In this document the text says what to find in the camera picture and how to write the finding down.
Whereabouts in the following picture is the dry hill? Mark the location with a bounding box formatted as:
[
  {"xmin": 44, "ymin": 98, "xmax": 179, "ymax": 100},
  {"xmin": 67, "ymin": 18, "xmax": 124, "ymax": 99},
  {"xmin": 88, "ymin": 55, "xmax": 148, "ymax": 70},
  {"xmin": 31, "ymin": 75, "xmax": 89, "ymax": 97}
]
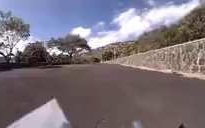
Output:
[{"xmin": 89, "ymin": 40, "xmax": 138, "ymax": 55}]

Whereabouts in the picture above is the grey asphalt road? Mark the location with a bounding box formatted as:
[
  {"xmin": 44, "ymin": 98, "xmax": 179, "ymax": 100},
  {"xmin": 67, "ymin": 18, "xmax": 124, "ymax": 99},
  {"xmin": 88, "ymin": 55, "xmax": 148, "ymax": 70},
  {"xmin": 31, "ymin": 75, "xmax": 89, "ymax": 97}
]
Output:
[{"xmin": 0, "ymin": 62, "xmax": 205, "ymax": 128}]

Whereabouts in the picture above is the broad flat-topped tree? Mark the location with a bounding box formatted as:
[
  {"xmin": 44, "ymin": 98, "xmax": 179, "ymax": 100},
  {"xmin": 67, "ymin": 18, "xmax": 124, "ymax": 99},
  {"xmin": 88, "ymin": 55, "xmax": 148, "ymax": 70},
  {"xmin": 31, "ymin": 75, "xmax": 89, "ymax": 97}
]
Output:
[{"xmin": 46, "ymin": 33, "xmax": 93, "ymax": 64}]

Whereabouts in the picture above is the round dark bush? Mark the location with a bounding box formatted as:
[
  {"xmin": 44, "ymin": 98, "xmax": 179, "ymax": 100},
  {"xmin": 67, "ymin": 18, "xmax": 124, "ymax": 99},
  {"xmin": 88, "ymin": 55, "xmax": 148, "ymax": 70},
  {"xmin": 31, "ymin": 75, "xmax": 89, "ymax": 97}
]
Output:
[{"xmin": 21, "ymin": 41, "xmax": 52, "ymax": 66}]

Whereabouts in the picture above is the robot's own part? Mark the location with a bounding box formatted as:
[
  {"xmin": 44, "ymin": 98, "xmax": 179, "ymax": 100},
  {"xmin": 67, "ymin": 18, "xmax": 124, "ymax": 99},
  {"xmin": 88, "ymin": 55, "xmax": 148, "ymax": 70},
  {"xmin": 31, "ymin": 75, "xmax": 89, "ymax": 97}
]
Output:
[{"xmin": 132, "ymin": 119, "xmax": 146, "ymax": 128}]

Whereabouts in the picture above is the wooded slope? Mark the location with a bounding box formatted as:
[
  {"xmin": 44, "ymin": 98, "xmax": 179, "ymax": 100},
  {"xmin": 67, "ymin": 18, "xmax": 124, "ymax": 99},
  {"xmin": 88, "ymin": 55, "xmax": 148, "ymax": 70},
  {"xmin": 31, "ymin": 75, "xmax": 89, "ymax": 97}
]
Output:
[{"xmin": 123, "ymin": 2, "xmax": 205, "ymax": 55}]

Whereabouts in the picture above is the sparse tall tree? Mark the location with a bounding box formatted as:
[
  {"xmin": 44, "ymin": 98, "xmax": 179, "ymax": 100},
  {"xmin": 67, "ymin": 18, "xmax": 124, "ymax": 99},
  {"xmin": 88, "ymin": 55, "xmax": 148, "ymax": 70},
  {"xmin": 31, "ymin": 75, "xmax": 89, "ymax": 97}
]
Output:
[{"xmin": 0, "ymin": 9, "xmax": 32, "ymax": 64}]

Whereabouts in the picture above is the grey stone wall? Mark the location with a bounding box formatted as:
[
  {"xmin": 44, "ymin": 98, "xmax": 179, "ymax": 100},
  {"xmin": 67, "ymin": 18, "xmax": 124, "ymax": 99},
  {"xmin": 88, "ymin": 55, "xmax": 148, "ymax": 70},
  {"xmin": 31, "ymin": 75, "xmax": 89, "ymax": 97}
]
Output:
[{"xmin": 103, "ymin": 35, "xmax": 205, "ymax": 76}]

